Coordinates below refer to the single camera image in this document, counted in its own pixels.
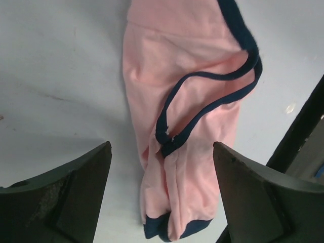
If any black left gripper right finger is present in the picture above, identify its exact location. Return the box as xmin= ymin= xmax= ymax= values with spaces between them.
xmin=213 ymin=142 xmax=323 ymax=242

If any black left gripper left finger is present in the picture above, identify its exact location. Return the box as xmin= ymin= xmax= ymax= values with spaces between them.
xmin=1 ymin=142 xmax=112 ymax=242

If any pink underwear navy trim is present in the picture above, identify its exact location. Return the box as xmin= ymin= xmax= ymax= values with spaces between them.
xmin=123 ymin=0 xmax=262 ymax=242

